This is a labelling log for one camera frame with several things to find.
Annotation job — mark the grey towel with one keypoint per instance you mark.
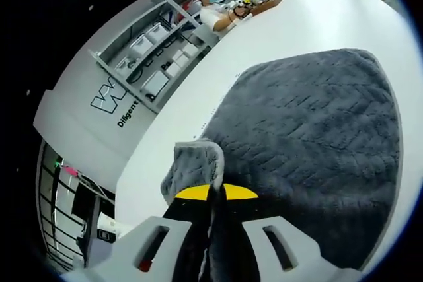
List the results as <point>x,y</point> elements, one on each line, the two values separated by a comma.
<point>314,130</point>

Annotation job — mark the pink tag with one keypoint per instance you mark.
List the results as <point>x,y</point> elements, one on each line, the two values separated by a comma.
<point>71,170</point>

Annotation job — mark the group of white storage boxes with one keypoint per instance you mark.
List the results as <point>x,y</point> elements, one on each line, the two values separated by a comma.
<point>155,34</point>

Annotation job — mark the grey metal shelf rack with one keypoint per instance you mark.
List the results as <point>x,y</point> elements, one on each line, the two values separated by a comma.
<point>180,11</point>

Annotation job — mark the wooden tray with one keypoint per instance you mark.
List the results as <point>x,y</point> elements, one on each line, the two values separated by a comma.
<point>269,4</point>

